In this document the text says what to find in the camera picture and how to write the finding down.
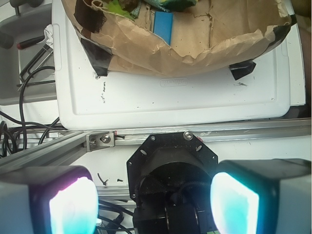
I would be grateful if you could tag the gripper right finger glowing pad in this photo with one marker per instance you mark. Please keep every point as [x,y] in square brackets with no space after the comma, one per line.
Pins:
[266,196]

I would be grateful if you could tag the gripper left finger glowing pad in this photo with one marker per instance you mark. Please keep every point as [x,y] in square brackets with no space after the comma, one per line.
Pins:
[48,200]

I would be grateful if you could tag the white plastic bin lid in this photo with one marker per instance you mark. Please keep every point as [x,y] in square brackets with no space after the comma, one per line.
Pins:
[87,101]

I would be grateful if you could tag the grey plastic tray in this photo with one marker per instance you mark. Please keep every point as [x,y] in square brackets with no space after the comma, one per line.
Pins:
[17,64]

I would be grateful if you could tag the brown paper bag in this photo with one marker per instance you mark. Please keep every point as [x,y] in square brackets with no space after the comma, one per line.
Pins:
[210,35]

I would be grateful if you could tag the green plush toy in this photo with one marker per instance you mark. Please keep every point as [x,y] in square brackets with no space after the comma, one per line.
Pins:
[114,7]

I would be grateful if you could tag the blue rectangular block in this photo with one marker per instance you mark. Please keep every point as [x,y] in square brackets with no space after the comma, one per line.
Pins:
[163,22]

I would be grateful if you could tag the teal cloth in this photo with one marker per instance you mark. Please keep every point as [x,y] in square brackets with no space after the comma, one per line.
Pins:
[133,6]

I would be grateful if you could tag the aluminium extrusion frame rail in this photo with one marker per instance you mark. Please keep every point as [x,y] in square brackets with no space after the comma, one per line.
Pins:
[71,145]

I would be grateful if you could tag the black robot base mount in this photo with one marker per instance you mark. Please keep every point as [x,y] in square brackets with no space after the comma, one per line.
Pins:
[169,181]

